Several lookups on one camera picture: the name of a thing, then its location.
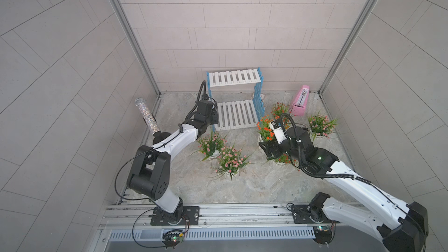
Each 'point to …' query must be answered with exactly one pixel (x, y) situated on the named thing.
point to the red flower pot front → (284, 159)
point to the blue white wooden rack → (239, 95)
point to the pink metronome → (300, 103)
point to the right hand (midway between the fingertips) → (265, 139)
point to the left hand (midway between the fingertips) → (216, 111)
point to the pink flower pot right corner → (321, 125)
